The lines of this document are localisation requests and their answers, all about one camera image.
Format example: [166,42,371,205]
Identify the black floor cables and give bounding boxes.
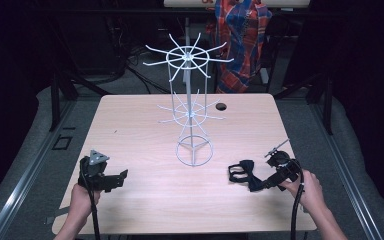
[93,46,172,95]

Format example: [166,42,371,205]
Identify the black metal frame stand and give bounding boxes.
[47,68,112,133]
[272,72,335,136]

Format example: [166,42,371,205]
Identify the person's left hand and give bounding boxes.
[67,182,102,219]

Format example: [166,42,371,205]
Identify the white wire hook rack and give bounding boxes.
[142,32,235,167]

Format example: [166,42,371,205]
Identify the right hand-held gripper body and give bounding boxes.
[264,138,303,192]

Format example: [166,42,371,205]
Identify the plaid red blue cloth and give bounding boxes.
[205,0,274,95]

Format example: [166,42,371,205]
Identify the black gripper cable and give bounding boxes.
[79,158,102,240]
[289,158,306,240]

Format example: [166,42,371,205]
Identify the person's right hand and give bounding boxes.
[279,169,325,215]

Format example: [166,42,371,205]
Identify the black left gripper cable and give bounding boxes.
[79,158,102,240]

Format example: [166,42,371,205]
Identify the aluminium floor rail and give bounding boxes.
[0,98,78,240]
[309,99,384,240]

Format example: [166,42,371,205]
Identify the black bow tie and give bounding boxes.
[227,159,266,193]

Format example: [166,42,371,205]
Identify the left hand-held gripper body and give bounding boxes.
[77,149,112,193]

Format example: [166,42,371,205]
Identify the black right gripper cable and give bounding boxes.
[289,158,306,240]

